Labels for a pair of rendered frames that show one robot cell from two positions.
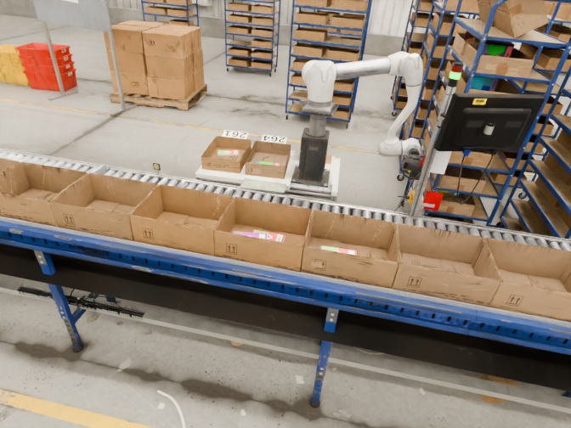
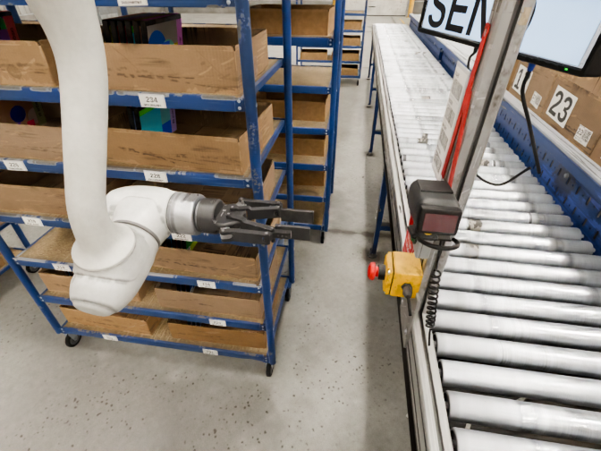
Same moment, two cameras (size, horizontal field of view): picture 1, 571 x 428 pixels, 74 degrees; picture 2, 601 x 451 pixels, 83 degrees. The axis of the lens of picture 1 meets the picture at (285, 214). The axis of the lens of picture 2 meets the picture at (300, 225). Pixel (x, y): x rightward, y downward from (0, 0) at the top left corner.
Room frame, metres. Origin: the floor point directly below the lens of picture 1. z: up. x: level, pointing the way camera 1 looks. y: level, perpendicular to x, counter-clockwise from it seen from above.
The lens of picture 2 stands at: (2.28, -0.27, 1.36)
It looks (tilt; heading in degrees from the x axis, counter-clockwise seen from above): 36 degrees down; 270
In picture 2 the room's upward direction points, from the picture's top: straight up
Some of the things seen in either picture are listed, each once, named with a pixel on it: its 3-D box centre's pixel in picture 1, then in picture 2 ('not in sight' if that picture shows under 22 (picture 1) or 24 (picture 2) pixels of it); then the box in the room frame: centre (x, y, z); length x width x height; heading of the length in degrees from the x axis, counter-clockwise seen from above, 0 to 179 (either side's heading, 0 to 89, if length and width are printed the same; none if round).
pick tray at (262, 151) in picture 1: (268, 159); not in sight; (2.53, 0.15, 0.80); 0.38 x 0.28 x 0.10; 176
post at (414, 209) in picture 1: (427, 163); (461, 163); (2.01, -0.80, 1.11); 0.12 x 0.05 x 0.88; 81
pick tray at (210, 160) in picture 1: (227, 154); not in sight; (2.56, 0.46, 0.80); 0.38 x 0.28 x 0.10; 175
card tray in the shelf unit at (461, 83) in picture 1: (485, 91); not in sight; (2.59, -1.26, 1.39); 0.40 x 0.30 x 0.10; 170
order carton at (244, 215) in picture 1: (265, 233); not in sight; (1.41, 0.09, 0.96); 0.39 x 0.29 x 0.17; 81
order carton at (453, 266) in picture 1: (438, 263); not in sight; (1.29, -0.69, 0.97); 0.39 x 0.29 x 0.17; 81
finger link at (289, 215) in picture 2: not in sight; (297, 216); (2.28, -0.87, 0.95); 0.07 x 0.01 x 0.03; 171
